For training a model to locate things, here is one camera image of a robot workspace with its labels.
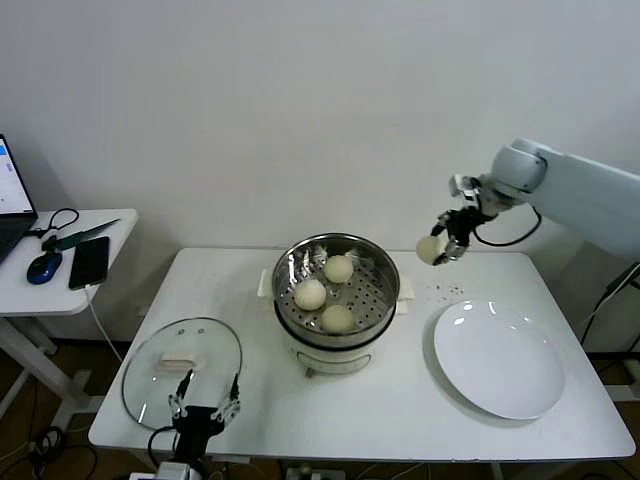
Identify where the white power strip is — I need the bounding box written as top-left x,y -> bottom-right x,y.
287,465 -> 346,480

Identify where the white steamed baozi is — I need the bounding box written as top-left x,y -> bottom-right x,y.
323,253 -> 355,284
415,236 -> 450,266
293,278 -> 328,311
319,304 -> 358,334

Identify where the white side table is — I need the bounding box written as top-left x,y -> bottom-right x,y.
0,208 -> 140,431

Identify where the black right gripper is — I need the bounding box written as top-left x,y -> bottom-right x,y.
430,208 -> 485,266

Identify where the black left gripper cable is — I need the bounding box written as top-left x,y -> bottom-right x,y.
147,424 -> 181,469

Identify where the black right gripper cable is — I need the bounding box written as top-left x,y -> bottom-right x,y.
472,204 -> 544,247

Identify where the white round plate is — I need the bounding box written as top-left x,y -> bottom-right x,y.
433,299 -> 567,420

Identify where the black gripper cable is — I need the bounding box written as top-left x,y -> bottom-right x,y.
147,424 -> 181,469
472,204 -> 544,247

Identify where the white charging cable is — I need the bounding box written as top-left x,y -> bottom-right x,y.
84,283 -> 125,364

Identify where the black hanging cable with plug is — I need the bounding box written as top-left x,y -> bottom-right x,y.
582,262 -> 640,346

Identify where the blue computer mouse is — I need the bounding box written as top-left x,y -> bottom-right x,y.
27,251 -> 65,286

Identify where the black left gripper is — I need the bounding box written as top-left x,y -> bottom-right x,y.
168,370 -> 242,464

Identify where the thin black looped cable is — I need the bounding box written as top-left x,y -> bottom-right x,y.
29,207 -> 82,240

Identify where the white electric cooker pot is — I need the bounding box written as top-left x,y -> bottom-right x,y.
273,294 -> 412,379

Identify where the perforated stainless steamer basket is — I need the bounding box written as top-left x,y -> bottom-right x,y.
257,231 -> 416,351

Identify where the black smartphone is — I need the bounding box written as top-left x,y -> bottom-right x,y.
68,235 -> 111,291

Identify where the green flat strip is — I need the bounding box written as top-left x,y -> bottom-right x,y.
42,217 -> 124,251

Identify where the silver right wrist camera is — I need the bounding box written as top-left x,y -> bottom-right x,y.
448,173 -> 484,204

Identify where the black open laptop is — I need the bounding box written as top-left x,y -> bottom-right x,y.
0,133 -> 40,266

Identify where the glass lid with white handle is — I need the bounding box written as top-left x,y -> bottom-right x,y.
121,315 -> 245,431

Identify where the black coiled floor cable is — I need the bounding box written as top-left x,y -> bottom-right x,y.
27,424 -> 69,469

